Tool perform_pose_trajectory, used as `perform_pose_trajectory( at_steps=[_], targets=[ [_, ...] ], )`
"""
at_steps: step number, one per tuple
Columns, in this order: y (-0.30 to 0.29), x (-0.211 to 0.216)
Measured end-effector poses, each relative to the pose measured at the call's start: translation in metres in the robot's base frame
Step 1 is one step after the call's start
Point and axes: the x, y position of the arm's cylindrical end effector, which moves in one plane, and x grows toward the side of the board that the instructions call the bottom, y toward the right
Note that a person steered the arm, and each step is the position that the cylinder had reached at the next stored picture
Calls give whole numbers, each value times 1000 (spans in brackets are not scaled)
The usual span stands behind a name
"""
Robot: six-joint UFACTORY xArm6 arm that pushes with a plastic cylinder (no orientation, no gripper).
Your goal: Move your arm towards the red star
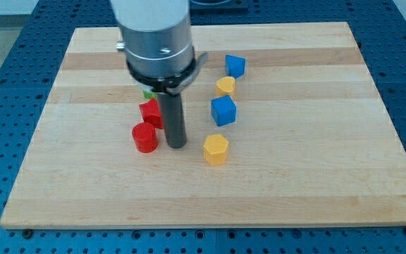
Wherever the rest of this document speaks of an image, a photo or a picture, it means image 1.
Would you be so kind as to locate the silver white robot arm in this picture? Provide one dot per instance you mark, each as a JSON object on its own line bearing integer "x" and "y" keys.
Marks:
{"x": 158, "y": 43}

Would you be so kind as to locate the yellow hexagon block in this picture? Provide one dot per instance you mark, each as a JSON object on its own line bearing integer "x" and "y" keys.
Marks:
{"x": 215, "y": 149}

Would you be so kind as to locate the blue cube block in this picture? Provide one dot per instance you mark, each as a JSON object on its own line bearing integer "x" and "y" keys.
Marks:
{"x": 223, "y": 110}

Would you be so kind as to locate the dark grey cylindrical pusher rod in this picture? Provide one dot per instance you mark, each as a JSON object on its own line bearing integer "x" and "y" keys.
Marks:
{"x": 171, "y": 108}

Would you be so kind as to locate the yellow heart block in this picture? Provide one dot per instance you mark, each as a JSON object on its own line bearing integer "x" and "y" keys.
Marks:
{"x": 225, "y": 86}

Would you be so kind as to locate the red cylinder block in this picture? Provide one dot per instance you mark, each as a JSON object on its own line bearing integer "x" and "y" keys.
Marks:
{"x": 144, "y": 135}

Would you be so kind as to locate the green block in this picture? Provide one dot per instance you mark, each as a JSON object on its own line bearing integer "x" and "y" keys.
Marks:
{"x": 149, "y": 95}

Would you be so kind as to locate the blue triangular block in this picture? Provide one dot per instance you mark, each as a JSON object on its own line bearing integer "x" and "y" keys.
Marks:
{"x": 235, "y": 66}

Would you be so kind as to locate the light wooden board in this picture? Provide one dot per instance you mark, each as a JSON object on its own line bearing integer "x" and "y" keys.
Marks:
{"x": 312, "y": 145}

